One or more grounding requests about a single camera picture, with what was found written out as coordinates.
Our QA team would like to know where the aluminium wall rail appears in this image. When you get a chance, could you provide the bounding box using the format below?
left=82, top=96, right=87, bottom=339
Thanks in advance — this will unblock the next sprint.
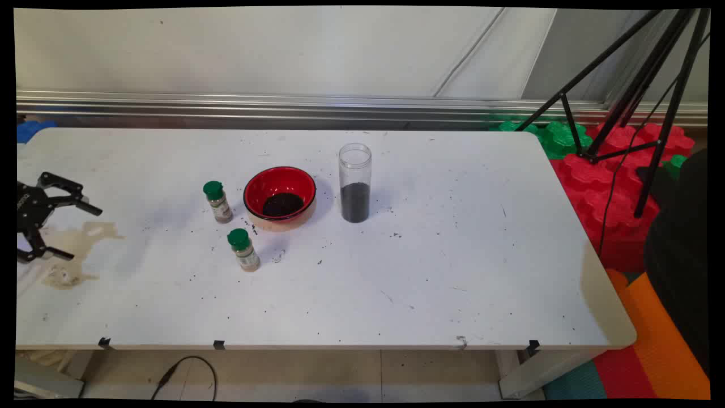
left=16, top=90, right=709, bottom=129

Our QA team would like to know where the white table leg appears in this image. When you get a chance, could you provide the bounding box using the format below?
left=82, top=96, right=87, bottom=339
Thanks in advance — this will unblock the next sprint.
left=498, top=348, right=607, bottom=399

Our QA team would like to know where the green cloth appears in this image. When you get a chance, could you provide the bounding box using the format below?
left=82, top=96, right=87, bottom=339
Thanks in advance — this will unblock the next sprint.
left=490, top=116, right=594, bottom=160

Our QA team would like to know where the teal foam floor mat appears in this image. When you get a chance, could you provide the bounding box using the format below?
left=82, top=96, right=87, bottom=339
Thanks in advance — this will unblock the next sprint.
left=544, top=360, right=609, bottom=400

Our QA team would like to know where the blue foam piece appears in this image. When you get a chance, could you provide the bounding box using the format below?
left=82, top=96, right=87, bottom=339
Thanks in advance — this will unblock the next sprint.
left=17, top=119, right=57, bottom=143

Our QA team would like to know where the grey metal base beam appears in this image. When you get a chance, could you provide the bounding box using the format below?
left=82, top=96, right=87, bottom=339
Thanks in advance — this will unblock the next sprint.
left=14, top=354, right=86, bottom=399

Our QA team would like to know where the black tripod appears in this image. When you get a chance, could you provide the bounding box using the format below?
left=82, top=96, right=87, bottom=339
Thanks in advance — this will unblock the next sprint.
left=513, top=8, right=711, bottom=219

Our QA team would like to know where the red foam block stack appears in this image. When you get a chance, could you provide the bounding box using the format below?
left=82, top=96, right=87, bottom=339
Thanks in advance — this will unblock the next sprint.
left=547, top=122, right=697, bottom=273

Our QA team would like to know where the black floor cable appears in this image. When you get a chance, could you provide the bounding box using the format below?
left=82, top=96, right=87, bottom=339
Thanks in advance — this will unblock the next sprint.
left=150, top=356, right=219, bottom=401

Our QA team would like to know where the clear jar with black grains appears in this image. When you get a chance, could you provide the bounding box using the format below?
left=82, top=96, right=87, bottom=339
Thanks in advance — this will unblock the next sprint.
left=338, top=143, right=373, bottom=223

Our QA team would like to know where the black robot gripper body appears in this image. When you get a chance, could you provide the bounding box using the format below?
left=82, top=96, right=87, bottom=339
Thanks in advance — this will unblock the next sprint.
left=17, top=181, right=58, bottom=233

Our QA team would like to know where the thin black tripod cable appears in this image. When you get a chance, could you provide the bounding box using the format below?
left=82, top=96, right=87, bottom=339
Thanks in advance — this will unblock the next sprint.
left=598, top=34, right=711, bottom=258

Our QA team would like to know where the red foam floor mat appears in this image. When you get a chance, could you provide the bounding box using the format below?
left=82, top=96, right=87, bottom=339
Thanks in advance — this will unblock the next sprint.
left=592, top=346, right=658, bottom=400

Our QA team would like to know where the green foam block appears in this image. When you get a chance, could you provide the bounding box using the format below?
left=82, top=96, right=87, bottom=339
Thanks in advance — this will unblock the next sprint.
left=662, top=154, right=689, bottom=180

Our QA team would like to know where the orange foam floor mat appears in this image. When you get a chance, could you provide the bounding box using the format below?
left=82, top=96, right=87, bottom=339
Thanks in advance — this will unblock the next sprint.
left=606, top=269, right=711, bottom=400

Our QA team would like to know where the green-capped spice bottle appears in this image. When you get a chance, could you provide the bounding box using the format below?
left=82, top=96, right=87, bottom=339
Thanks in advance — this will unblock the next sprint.
left=227, top=228, right=261, bottom=272
left=203, top=181, right=233, bottom=224

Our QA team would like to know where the red bowl with black grains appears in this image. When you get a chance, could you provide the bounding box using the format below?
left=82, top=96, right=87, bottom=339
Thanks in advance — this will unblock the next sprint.
left=243, top=166, right=318, bottom=232

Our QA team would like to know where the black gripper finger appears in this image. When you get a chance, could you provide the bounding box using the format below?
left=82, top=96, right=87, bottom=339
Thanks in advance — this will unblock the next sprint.
left=37, top=172, right=103, bottom=216
left=17, top=226, right=75, bottom=264

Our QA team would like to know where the black round chair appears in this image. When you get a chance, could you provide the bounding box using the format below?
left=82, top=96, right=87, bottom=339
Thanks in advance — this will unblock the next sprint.
left=643, top=147, right=711, bottom=377

